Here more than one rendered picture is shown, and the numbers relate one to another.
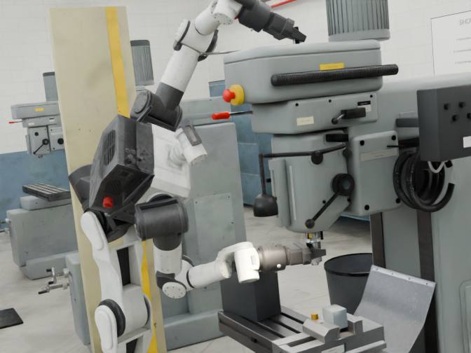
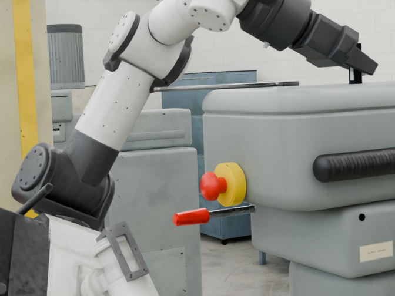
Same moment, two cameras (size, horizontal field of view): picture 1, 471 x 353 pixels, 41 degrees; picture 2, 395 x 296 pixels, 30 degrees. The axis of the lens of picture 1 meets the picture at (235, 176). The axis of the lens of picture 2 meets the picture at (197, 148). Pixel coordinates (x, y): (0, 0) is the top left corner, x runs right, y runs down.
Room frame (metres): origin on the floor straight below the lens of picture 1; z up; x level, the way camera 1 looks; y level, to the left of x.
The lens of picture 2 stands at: (0.90, 0.03, 1.90)
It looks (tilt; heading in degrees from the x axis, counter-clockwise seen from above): 5 degrees down; 359
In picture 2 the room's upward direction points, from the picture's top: 2 degrees counter-clockwise
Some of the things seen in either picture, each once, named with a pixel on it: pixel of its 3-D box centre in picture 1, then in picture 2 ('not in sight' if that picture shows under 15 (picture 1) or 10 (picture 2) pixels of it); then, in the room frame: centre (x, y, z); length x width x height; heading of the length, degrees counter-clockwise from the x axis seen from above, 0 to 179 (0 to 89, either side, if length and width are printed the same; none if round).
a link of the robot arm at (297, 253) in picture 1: (287, 255); not in sight; (2.00, -0.14, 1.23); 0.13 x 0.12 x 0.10; 13
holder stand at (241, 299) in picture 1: (249, 286); not in sight; (2.40, -0.01, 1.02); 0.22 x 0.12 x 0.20; 37
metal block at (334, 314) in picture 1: (334, 316); not in sight; (1.94, -0.27, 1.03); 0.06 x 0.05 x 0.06; 26
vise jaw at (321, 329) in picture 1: (320, 329); not in sight; (1.92, -0.22, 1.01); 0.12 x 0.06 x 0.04; 26
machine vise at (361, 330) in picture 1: (328, 337); not in sight; (1.93, -0.24, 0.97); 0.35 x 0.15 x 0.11; 116
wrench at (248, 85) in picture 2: (235, 52); (227, 86); (2.03, -0.04, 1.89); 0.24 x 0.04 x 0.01; 118
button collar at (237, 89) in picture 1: (236, 94); (228, 184); (1.91, -0.03, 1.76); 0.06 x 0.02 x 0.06; 28
